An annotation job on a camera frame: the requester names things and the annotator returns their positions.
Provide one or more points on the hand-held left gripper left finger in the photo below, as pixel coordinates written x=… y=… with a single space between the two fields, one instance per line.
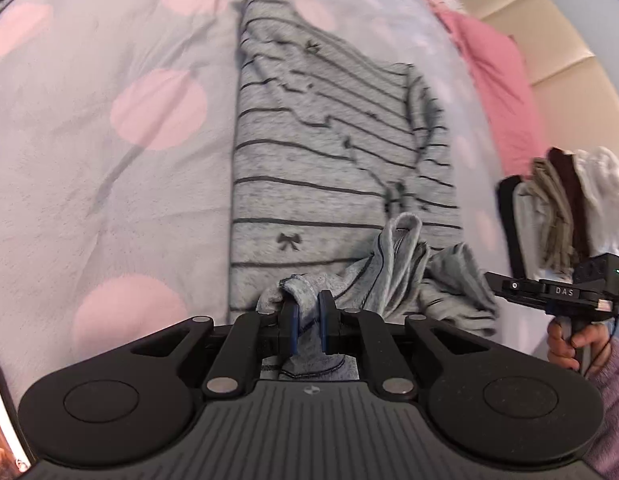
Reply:
x=291 y=327

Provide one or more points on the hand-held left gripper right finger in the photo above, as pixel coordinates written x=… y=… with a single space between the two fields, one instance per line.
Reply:
x=324 y=327

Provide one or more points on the grey striped bow-print shirt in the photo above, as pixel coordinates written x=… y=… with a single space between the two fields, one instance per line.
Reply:
x=314 y=160

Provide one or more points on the person's right forearm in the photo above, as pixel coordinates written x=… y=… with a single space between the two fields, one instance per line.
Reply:
x=612 y=410

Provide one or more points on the person's right hand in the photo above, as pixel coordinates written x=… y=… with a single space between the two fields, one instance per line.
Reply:
x=559 y=345

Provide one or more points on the pale grey folded garment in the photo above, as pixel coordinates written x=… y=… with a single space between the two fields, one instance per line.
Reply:
x=530 y=230

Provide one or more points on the tan striped folded garment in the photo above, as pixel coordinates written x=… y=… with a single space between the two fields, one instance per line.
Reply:
x=552 y=215

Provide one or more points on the maroon folded garment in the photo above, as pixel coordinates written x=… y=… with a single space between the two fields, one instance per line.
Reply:
x=569 y=200

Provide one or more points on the white folded garment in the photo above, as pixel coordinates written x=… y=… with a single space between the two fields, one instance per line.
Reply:
x=602 y=200

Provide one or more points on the beige padded headboard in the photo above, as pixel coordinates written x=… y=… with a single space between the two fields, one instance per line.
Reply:
x=569 y=35

